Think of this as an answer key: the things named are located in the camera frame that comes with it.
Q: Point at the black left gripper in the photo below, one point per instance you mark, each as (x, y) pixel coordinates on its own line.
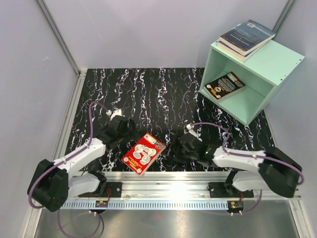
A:
(130, 132)

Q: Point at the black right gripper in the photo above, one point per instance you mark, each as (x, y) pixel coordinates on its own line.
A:
(178, 145)

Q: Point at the red book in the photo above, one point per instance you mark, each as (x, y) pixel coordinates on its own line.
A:
(143, 154)

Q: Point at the black paperback book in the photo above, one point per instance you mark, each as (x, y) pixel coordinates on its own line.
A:
(224, 86)

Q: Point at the blue orange paperback book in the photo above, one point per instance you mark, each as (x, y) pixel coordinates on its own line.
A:
(234, 53)

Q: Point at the dark blue hardcover book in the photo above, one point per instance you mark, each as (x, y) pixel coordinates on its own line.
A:
(247, 36)

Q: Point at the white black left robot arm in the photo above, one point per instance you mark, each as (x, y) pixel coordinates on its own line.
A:
(56, 181)

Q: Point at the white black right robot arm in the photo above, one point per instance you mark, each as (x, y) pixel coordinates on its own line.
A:
(266, 170)

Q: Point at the mint green open cabinet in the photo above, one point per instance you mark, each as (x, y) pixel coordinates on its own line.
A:
(263, 73)

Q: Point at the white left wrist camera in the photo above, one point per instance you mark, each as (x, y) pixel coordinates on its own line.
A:
(115, 113)

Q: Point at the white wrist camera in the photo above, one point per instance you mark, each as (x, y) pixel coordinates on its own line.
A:
(115, 113)
(190, 130)

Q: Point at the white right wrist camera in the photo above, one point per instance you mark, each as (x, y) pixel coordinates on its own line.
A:
(190, 130)

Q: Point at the aluminium rail frame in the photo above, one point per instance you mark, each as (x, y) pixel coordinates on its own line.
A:
(177, 185)

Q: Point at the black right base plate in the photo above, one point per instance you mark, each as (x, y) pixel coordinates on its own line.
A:
(224, 190)

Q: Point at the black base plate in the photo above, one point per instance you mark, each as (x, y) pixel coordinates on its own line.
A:
(114, 189)
(224, 190)

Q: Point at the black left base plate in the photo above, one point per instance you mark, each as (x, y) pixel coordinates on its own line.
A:
(114, 189)

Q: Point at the slotted cable duct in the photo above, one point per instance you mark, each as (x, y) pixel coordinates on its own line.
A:
(93, 204)

